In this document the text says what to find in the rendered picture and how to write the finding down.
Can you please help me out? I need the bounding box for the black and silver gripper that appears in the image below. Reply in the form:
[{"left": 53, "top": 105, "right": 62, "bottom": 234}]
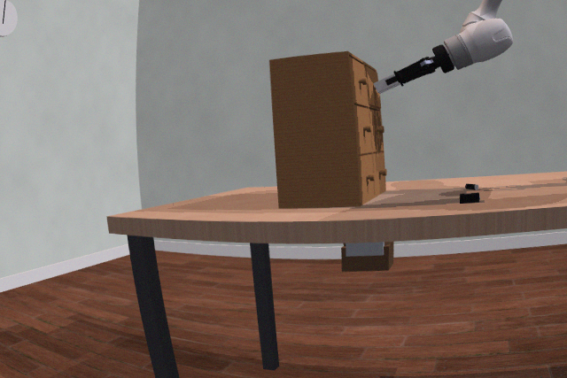
[{"left": 373, "top": 44, "right": 454, "bottom": 94}]

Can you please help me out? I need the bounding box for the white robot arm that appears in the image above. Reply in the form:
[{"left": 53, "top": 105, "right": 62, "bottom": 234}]
[{"left": 444, "top": 0, "right": 513, "bottom": 70}]

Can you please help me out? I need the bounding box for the brown wooden chest of drawers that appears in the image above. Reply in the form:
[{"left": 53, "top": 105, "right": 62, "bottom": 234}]
[{"left": 269, "top": 51, "right": 386, "bottom": 209}]

